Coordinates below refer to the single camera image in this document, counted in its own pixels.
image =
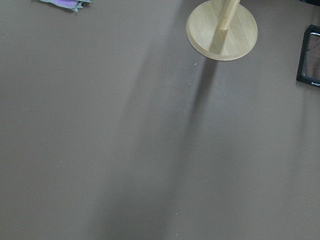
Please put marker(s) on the wooden mug tree stand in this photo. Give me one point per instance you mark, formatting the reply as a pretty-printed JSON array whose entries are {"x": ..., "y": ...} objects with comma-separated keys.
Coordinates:
[{"x": 222, "y": 30}]

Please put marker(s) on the folded grey purple cloth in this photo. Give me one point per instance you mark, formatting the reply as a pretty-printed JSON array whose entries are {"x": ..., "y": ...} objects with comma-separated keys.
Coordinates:
[{"x": 73, "y": 5}]

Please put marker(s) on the black framed tray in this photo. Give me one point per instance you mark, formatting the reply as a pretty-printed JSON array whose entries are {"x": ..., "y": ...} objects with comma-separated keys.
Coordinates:
[{"x": 309, "y": 63}]

